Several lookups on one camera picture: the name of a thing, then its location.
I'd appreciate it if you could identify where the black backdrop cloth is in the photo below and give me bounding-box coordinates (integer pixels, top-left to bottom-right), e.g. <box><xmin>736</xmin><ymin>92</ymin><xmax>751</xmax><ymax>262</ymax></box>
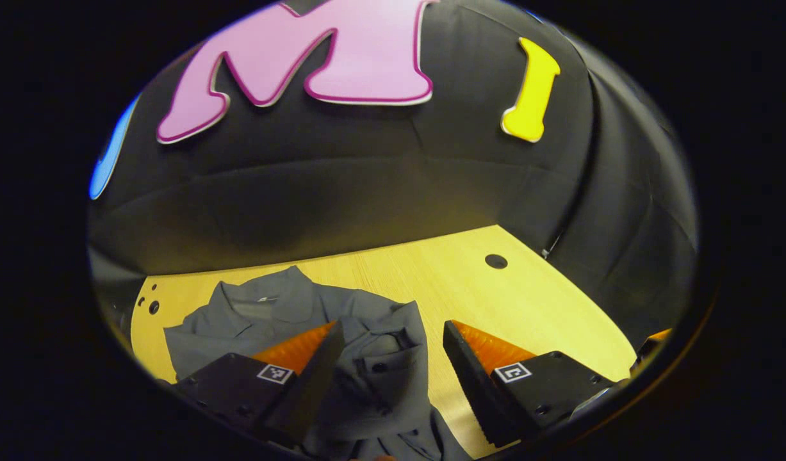
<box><xmin>88</xmin><ymin>0</ymin><xmax>700</xmax><ymax>346</ymax></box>

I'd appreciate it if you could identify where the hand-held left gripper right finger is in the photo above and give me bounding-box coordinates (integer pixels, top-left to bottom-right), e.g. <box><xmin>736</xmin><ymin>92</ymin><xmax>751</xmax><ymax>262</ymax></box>
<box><xmin>443</xmin><ymin>319</ymin><xmax>618</xmax><ymax>448</ymax></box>

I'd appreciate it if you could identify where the grey long-sleeved shirt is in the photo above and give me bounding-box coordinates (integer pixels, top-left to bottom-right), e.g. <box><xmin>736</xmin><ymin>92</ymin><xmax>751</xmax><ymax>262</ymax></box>
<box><xmin>164</xmin><ymin>266</ymin><xmax>473</xmax><ymax>461</ymax></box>

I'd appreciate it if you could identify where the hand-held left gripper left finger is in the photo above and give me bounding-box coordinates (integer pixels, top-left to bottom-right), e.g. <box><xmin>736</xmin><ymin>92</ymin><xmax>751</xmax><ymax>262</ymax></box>
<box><xmin>175</xmin><ymin>320</ymin><xmax>345</xmax><ymax>449</ymax></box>

